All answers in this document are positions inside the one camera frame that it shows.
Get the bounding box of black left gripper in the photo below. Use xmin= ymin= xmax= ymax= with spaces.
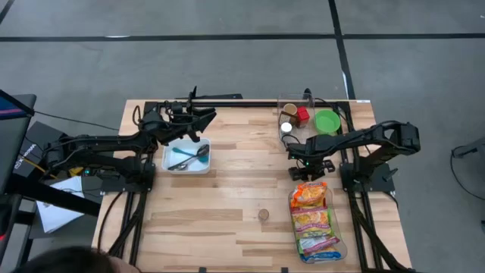
xmin=157 ymin=108 xmax=217 ymax=145

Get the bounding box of teal silicone spoon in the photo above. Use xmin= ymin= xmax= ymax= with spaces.
xmin=172 ymin=146 xmax=209 ymax=163

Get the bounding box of pink green ramen pack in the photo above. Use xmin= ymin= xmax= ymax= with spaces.
xmin=297 ymin=234 xmax=341 ymax=256
xmin=291 ymin=206 xmax=331 ymax=235

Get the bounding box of white lid spice jar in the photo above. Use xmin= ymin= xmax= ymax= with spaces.
xmin=280 ymin=121 xmax=294 ymax=143

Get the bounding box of red lid patterned spice tin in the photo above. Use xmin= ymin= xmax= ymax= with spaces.
xmin=295 ymin=106 xmax=311 ymax=129

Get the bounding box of brown lid spice jar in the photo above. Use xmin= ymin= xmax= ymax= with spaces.
xmin=282 ymin=102 xmax=299 ymax=126

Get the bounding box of blue yellow ramen pack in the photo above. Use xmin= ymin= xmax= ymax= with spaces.
xmin=301 ymin=248 xmax=344 ymax=263

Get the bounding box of dark metal spoon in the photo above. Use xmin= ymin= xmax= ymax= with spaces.
xmin=167 ymin=143 xmax=211 ymax=171

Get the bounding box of clear plastic bin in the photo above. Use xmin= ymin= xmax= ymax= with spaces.
xmin=277 ymin=93 xmax=321 ymax=152
xmin=288 ymin=181 xmax=348 ymax=265

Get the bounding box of orange snack pack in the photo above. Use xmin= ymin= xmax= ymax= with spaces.
xmin=290 ymin=180 xmax=329 ymax=209

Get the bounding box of white plastic bin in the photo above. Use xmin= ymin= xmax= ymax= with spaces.
xmin=161 ymin=137 xmax=212 ymax=175

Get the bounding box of green plastic bowl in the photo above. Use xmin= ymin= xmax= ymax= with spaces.
xmin=314 ymin=108 xmax=342 ymax=136

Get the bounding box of grey floor object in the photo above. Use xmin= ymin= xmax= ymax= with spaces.
xmin=450 ymin=135 xmax=485 ymax=171

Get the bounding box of black metal stand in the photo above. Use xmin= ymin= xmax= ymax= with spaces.
xmin=0 ymin=172 xmax=102 ymax=273

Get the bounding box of black box with white text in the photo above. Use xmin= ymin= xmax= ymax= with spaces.
xmin=17 ymin=120 xmax=75 ymax=179

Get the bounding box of white paper sheet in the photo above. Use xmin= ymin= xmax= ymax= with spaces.
xmin=36 ymin=175 xmax=86 ymax=234

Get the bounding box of dark side monitor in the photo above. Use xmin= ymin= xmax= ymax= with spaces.
xmin=0 ymin=89 xmax=38 ymax=194

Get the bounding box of person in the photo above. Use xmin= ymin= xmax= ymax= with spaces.
xmin=11 ymin=245 xmax=141 ymax=273

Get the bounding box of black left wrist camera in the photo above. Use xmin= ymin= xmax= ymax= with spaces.
xmin=166 ymin=100 xmax=185 ymax=115

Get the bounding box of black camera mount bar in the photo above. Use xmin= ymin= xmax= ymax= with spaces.
xmin=174 ymin=85 xmax=244 ymax=101

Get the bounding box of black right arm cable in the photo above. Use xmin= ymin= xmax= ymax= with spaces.
xmin=280 ymin=133 xmax=304 ymax=168

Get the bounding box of black aluminium table frame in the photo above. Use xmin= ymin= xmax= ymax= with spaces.
xmin=90 ymin=99 xmax=416 ymax=273

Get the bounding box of thin black cable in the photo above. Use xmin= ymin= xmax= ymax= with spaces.
xmin=33 ymin=109 xmax=120 ymax=132

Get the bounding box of black floor cable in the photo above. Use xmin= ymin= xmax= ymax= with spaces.
xmin=96 ymin=191 xmax=126 ymax=253
xmin=449 ymin=146 xmax=485 ymax=202

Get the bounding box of yellow floor cable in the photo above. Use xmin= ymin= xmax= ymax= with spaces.
xmin=22 ymin=157 xmax=58 ymax=179

